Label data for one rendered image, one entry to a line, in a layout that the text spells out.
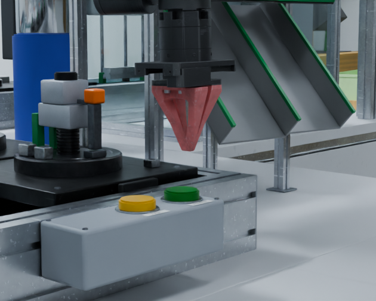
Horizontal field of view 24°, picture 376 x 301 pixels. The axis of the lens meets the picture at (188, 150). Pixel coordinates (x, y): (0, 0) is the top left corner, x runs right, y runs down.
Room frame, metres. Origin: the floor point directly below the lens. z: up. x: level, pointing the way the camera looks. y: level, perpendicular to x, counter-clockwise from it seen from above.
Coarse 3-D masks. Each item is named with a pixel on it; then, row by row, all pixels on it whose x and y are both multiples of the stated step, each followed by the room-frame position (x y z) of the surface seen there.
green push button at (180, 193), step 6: (174, 186) 0.98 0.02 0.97; (180, 186) 0.98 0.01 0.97; (186, 186) 0.98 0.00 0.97; (168, 192) 0.95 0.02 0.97; (174, 192) 0.95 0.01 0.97; (180, 192) 0.95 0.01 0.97; (186, 192) 0.95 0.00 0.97; (192, 192) 0.95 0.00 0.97; (198, 192) 0.96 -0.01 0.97; (168, 198) 0.95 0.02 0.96; (174, 198) 0.95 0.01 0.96; (180, 198) 0.94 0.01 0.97; (186, 198) 0.94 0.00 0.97; (192, 198) 0.95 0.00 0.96; (198, 198) 0.96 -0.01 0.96
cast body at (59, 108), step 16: (48, 80) 1.11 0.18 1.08; (64, 80) 1.10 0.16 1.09; (80, 80) 1.11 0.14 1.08; (48, 96) 1.11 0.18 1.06; (64, 96) 1.09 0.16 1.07; (80, 96) 1.11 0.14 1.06; (48, 112) 1.11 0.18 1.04; (64, 112) 1.09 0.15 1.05; (80, 112) 1.09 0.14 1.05; (64, 128) 1.09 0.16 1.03
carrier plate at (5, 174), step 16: (128, 160) 1.18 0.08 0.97; (0, 176) 1.06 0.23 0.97; (16, 176) 1.06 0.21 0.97; (32, 176) 1.06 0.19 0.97; (96, 176) 1.06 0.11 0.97; (112, 176) 1.06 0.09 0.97; (128, 176) 1.06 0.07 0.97; (144, 176) 1.06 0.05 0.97; (160, 176) 1.07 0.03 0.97; (176, 176) 1.10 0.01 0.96; (192, 176) 1.12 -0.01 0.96; (0, 192) 1.02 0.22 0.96; (16, 192) 1.00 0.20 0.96; (32, 192) 0.98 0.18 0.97; (48, 192) 0.96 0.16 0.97; (64, 192) 0.96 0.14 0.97; (80, 192) 0.98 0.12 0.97; (96, 192) 1.00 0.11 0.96; (112, 192) 1.01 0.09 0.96
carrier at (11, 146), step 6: (0, 138) 1.27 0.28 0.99; (0, 144) 1.27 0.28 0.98; (6, 144) 1.34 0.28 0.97; (12, 144) 1.34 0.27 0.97; (18, 144) 1.34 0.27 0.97; (0, 150) 1.27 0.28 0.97; (6, 150) 1.27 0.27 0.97; (12, 150) 1.27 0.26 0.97; (18, 150) 1.27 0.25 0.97; (0, 156) 1.21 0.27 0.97; (6, 156) 1.21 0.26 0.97; (12, 156) 1.22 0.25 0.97
